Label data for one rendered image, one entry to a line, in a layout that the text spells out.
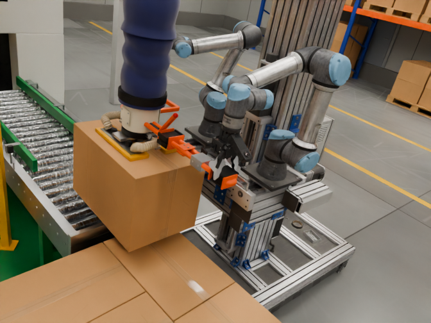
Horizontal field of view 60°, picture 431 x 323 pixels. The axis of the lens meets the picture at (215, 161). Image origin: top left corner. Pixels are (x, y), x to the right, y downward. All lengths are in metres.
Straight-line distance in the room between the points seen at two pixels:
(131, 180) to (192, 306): 0.64
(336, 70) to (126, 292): 1.31
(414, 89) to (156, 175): 7.42
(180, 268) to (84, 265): 0.46
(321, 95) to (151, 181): 0.80
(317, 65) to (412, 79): 7.06
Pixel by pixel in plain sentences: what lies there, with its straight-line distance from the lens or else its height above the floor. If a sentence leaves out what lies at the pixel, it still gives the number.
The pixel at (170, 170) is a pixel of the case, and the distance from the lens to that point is 1.68.
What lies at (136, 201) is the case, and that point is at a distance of 1.66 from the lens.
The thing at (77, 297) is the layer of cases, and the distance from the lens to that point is 1.83.
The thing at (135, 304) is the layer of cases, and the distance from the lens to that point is 1.80.
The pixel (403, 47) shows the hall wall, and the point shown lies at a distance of 10.14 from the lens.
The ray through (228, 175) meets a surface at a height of 1.23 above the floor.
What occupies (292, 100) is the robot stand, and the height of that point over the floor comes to 1.37.
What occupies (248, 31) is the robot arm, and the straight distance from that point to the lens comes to 2.08.
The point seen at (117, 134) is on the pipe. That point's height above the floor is 1.12.
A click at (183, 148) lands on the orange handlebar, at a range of 1.57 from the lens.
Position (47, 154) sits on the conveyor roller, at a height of 0.54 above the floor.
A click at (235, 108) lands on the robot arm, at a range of 1.31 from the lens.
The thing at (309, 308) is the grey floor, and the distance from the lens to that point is 2.78.
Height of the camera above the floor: 1.91
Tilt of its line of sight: 27 degrees down
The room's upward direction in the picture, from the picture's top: 11 degrees clockwise
